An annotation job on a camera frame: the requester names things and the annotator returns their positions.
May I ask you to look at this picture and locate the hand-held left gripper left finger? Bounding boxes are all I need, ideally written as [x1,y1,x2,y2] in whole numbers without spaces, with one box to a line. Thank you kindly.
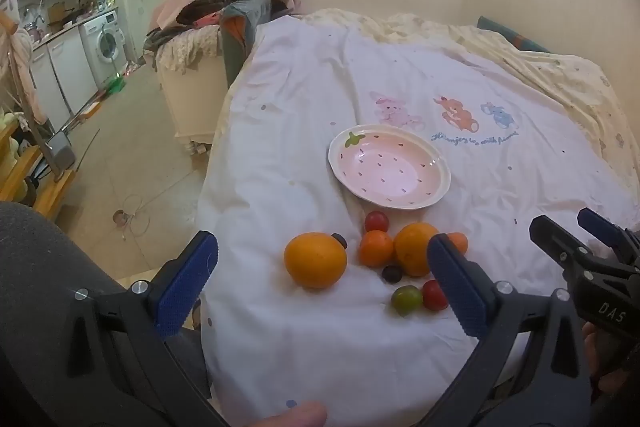
[65,231,231,427]

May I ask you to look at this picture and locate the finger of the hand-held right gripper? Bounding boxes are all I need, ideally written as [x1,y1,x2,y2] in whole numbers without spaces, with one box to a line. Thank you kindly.
[530,215,609,281]
[576,207,640,266]

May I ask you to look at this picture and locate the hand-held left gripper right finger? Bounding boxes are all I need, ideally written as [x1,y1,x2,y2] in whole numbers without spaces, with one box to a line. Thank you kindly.
[426,233,594,427]

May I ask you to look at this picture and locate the orange mandarin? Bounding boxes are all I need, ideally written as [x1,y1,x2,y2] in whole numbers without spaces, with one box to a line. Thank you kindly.
[447,232,469,257]

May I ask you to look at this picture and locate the small tangerine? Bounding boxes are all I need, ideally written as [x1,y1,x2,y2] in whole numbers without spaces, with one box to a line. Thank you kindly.
[358,230,395,268]

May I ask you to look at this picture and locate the large orange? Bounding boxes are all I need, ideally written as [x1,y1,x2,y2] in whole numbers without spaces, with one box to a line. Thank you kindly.
[283,232,348,290]
[393,222,441,278]

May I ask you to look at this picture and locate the pink strawberry plate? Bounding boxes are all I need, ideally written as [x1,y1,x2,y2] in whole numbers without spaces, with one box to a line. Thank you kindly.
[327,124,452,210]

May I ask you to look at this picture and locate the person's right hand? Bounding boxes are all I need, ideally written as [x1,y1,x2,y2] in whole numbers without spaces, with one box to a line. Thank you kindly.
[582,322,640,405]

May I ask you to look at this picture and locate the person's left hand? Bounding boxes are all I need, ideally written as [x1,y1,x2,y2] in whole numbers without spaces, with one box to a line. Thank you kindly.
[244,401,329,427]

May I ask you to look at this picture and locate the red cherry tomato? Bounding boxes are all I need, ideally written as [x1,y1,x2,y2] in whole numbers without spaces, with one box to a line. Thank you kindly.
[421,280,449,312]
[364,211,390,234]

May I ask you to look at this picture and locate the green cherry tomato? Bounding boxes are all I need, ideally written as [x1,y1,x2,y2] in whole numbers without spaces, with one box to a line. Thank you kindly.
[391,285,425,316]

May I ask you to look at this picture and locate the wooden shelf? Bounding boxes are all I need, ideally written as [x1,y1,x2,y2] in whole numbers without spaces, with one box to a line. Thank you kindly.
[0,117,77,219]

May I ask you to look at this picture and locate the cream floral bed sheet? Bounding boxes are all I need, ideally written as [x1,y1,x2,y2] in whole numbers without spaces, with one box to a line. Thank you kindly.
[300,8,640,168]

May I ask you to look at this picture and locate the grey metal box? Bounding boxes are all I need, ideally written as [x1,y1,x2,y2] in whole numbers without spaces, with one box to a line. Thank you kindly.
[47,132,76,172]

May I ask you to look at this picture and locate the cream armchair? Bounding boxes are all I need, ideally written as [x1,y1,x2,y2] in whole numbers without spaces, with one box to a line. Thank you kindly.
[156,27,251,152]

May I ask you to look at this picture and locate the white printed blanket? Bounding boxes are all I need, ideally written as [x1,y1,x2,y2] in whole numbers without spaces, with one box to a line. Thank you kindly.
[197,14,640,427]

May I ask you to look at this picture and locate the teal pillow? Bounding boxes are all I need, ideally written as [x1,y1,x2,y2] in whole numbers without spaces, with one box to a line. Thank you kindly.
[476,16,551,54]

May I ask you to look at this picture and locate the grey green jacket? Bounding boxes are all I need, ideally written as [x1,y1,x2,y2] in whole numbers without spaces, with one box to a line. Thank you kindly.
[220,0,274,88]

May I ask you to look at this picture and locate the white kitchen cabinet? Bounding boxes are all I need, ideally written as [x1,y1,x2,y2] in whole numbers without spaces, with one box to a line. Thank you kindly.
[30,27,98,128]

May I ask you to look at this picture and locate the white washing machine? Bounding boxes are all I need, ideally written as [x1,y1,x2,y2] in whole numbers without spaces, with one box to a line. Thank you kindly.
[79,9,128,85]

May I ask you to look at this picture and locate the pink hanging cloth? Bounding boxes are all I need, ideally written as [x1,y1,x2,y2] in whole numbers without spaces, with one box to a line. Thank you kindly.
[6,26,49,124]

